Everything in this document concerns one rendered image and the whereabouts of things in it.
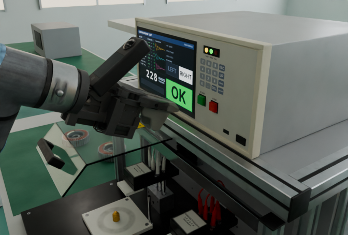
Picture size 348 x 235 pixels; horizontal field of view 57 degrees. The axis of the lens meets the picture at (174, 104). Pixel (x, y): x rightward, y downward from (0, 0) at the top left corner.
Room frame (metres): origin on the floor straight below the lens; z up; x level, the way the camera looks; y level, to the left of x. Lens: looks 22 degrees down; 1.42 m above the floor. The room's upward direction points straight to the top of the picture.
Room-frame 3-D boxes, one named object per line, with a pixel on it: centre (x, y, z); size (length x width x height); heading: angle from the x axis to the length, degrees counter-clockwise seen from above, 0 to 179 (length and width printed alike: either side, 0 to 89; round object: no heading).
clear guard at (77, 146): (0.71, 0.15, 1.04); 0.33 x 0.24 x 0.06; 123
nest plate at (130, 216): (0.71, 0.16, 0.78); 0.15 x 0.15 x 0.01; 33
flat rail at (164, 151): (0.66, 0.01, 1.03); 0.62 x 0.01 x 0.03; 33
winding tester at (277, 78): (0.78, -0.18, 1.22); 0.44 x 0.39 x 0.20; 33
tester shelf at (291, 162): (0.78, -0.17, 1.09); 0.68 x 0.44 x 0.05; 33
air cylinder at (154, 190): (0.79, 0.04, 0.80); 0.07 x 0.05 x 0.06; 33
